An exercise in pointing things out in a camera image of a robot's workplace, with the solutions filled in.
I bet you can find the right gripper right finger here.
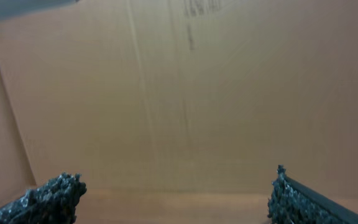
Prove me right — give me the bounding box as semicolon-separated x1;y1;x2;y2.
267;164;358;224

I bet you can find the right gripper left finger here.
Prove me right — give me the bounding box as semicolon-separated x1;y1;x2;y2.
0;172;87;224

